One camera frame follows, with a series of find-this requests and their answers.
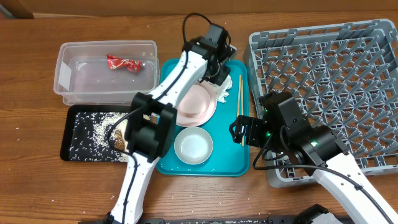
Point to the wooden chopstick right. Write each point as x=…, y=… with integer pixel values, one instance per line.
x=242, y=106

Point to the wooden chopstick left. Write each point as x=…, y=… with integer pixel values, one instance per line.
x=239, y=95

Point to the pink plate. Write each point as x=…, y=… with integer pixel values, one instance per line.
x=197, y=106

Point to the red snack wrapper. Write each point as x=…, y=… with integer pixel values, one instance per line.
x=115, y=63

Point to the grey dishwasher rack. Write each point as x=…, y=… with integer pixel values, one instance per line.
x=343, y=76

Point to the clear plastic bin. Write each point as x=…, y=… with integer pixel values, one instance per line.
x=83, y=76

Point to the wooden chopstick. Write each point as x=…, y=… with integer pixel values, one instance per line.
x=242, y=106
x=239, y=95

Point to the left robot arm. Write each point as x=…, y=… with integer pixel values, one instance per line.
x=152, y=118

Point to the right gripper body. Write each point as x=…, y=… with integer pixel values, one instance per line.
x=245, y=129

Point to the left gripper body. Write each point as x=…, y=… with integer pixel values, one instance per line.
x=218, y=74

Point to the white napkin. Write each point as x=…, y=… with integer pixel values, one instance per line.
x=222, y=90

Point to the white cup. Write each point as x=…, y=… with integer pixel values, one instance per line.
x=281, y=154

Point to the black tray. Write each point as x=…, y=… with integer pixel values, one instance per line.
x=73, y=110

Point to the brown food scrap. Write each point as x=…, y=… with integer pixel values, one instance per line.
x=119, y=142

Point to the grey bowl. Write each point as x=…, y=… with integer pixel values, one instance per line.
x=193, y=145

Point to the teal serving tray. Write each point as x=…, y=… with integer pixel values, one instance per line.
x=227, y=159

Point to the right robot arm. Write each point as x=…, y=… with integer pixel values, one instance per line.
x=318, y=151

